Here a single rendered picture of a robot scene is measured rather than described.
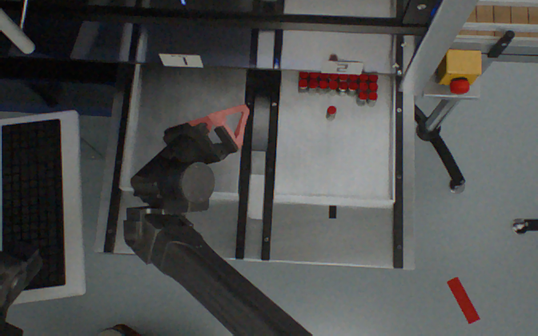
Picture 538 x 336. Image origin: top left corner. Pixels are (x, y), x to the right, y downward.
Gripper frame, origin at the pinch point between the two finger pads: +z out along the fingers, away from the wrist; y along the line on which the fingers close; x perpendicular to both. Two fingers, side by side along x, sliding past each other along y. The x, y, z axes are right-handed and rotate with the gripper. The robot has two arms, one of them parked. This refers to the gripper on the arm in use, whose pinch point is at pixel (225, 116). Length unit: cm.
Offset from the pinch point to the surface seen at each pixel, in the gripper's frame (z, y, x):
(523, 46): 68, 16, -31
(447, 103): 91, -24, -52
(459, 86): 46, 11, -27
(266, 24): 20.8, -2.0, 6.8
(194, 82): 25.9, -37.5, 0.7
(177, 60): 18.5, -28.0, 8.2
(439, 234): 87, -50, -102
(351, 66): 36.5, -2.9, -11.8
